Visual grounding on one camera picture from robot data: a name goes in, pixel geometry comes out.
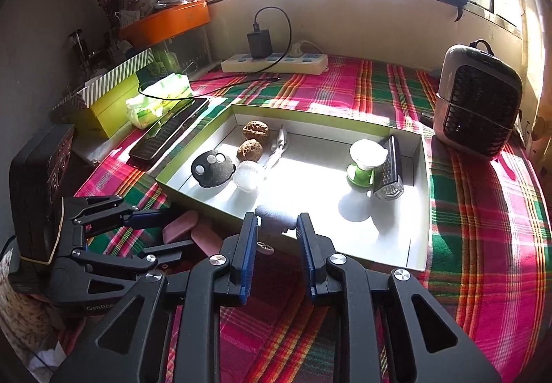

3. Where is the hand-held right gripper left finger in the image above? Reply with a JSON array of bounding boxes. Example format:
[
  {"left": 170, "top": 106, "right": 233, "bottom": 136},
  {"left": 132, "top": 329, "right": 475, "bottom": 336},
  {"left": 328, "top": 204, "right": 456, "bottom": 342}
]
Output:
[{"left": 49, "top": 212, "right": 259, "bottom": 383}]

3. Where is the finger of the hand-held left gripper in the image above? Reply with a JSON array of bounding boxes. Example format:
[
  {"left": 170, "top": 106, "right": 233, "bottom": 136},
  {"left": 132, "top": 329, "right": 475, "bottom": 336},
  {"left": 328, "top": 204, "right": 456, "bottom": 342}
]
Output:
[
  {"left": 62, "top": 194, "right": 173, "bottom": 237},
  {"left": 56, "top": 238, "right": 208, "bottom": 298}
]

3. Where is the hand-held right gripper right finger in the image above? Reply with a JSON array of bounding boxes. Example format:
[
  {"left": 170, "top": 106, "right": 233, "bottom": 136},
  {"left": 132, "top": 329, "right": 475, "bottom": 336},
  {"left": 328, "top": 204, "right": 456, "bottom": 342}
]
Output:
[{"left": 297, "top": 213, "right": 503, "bottom": 383}]

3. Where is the white ribbed cylinder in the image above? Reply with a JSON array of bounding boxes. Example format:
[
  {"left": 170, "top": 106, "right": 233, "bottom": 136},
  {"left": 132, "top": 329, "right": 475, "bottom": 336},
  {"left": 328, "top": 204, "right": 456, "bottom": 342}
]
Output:
[{"left": 254, "top": 204, "right": 299, "bottom": 256}]

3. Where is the white dome knob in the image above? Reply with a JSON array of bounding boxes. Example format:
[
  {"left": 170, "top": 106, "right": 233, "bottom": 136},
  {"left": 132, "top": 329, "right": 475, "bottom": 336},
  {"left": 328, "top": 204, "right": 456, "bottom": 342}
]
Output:
[{"left": 233, "top": 160, "right": 268, "bottom": 193}]

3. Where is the black round disc holder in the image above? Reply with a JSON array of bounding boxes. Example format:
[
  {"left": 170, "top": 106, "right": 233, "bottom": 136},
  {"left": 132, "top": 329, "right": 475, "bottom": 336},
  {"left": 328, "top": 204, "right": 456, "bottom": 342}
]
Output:
[{"left": 191, "top": 149, "right": 237, "bottom": 189}]

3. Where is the white cardboard box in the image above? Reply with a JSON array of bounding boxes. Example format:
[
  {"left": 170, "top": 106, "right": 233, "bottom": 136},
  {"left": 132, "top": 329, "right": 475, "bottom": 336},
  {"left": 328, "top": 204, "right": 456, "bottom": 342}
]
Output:
[{"left": 155, "top": 104, "right": 432, "bottom": 272}]

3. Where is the brown walnut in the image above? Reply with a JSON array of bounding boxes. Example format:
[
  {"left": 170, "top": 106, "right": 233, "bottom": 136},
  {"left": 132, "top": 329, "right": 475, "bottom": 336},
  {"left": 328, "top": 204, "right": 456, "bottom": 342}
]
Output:
[
  {"left": 236, "top": 138, "right": 265, "bottom": 162},
  {"left": 241, "top": 120, "right": 271, "bottom": 142}
]

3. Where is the white usb cable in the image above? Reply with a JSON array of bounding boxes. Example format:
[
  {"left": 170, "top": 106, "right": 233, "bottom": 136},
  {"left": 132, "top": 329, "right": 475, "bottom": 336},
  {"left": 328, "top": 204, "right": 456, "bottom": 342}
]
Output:
[{"left": 263, "top": 126, "right": 289, "bottom": 170}]

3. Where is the green white spool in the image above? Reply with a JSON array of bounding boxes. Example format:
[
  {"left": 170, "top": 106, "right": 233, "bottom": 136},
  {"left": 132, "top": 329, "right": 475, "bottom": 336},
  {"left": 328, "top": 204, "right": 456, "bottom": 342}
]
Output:
[{"left": 346, "top": 138, "right": 386, "bottom": 189}]

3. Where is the black rectangular flashlight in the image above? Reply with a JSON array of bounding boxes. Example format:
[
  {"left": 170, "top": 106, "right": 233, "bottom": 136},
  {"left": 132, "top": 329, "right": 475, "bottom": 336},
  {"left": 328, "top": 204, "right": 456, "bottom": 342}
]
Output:
[{"left": 373, "top": 135, "right": 405, "bottom": 201}]

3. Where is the black phone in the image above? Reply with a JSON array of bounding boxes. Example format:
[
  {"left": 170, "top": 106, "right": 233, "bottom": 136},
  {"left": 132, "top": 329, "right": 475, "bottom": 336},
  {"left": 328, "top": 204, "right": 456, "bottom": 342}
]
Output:
[{"left": 128, "top": 97, "right": 210, "bottom": 162}]

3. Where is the green tissue pack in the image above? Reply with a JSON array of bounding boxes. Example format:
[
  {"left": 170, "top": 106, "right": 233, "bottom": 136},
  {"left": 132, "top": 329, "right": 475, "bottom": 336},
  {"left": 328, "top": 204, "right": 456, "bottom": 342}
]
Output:
[{"left": 125, "top": 73, "right": 193, "bottom": 129}]

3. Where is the yellow-green box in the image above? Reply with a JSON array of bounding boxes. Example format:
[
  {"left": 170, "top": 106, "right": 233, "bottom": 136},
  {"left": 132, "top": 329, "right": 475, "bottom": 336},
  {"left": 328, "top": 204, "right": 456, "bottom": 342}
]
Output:
[{"left": 78, "top": 75, "right": 149, "bottom": 140}]

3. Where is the black radio speaker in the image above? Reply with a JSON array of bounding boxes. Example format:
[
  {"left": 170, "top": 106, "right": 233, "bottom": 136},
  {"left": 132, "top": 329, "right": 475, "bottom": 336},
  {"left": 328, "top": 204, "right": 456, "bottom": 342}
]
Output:
[{"left": 9, "top": 123, "right": 75, "bottom": 295}]

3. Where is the green carton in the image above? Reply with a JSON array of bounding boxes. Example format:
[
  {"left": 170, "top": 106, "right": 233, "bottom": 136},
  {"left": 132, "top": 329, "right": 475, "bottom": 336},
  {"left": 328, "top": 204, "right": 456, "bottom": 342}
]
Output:
[{"left": 136, "top": 51, "right": 179, "bottom": 84}]

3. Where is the plaid tablecloth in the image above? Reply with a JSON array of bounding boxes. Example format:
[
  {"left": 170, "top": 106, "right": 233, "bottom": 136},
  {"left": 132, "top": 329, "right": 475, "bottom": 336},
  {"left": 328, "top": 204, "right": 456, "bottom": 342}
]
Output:
[{"left": 58, "top": 55, "right": 552, "bottom": 383}]

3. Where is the glass jar with metal lid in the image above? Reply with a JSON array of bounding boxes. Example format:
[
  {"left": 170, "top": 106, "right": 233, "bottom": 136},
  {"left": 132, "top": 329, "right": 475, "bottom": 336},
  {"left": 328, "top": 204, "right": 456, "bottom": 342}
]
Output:
[{"left": 67, "top": 29, "right": 93, "bottom": 65}]

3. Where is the white power strip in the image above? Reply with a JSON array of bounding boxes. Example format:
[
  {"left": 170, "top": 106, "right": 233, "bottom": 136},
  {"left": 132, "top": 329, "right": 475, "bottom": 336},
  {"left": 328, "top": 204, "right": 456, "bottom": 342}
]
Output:
[{"left": 221, "top": 53, "right": 328, "bottom": 75}]

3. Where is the orange box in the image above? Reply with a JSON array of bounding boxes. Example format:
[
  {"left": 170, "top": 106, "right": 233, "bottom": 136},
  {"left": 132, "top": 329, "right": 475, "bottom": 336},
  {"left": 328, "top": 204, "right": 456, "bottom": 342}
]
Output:
[{"left": 118, "top": 1, "right": 210, "bottom": 43}]

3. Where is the white plug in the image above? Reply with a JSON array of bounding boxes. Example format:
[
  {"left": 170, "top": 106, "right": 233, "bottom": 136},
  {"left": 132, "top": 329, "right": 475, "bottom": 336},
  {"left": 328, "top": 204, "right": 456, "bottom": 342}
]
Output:
[{"left": 288, "top": 40, "right": 323, "bottom": 59}]

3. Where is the white cup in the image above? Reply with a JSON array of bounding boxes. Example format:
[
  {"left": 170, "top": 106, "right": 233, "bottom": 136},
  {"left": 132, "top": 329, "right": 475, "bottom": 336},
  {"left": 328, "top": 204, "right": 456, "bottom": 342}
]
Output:
[{"left": 114, "top": 10, "right": 139, "bottom": 28}]

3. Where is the black charger adapter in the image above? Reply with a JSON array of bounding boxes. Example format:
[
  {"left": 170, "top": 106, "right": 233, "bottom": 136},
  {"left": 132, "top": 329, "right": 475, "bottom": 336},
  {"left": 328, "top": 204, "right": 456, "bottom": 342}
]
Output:
[{"left": 247, "top": 30, "right": 272, "bottom": 60}]

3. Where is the beige desktop fan heater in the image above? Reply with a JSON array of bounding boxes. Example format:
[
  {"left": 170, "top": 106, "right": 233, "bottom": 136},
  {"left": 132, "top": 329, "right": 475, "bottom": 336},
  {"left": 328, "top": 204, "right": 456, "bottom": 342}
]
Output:
[{"left": 432, "top": 40, "right": 524, "bottom": 159}]

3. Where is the black window hook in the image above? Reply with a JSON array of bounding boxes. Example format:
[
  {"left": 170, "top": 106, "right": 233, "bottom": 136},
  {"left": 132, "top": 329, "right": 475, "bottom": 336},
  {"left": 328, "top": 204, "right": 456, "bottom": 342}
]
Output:
[{"left": 448, "top": 0, "right": 479, "bottom": 23}]

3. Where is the heart print curtain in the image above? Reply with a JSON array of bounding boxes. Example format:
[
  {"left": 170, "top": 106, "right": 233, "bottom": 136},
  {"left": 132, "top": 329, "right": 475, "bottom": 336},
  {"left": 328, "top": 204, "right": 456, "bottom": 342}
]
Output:
[{"left": 513, "top": 0, "right": 552, "bottom": 159}]

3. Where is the black charging cable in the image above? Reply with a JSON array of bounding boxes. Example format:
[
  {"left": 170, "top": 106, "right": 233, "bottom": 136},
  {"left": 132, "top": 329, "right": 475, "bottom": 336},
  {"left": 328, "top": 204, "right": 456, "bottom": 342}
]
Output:
[{"left": 137, "top": 6, "right": 294, "bottom": 101}]

